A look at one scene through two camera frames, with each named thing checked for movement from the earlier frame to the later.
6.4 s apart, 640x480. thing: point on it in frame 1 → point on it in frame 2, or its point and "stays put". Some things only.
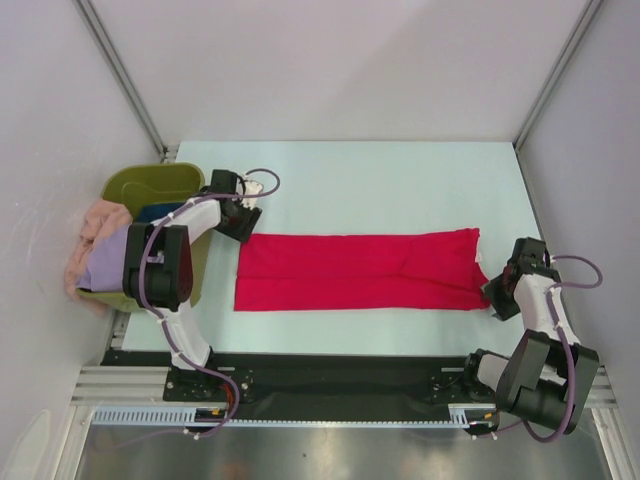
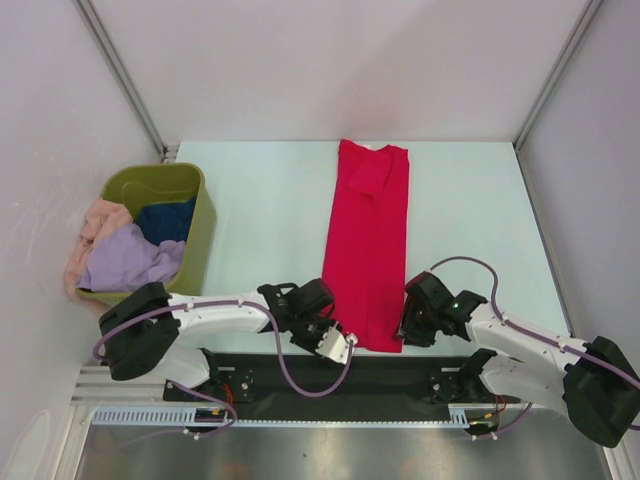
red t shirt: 364,271 → 366,244
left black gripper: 250,218 → 325,325
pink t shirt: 104,215 stays put
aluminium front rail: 147,384 stays put
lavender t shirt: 106,263 stays put
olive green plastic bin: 137,185 stays put
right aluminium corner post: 559,70 stays put
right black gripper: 503,309 → 408,330
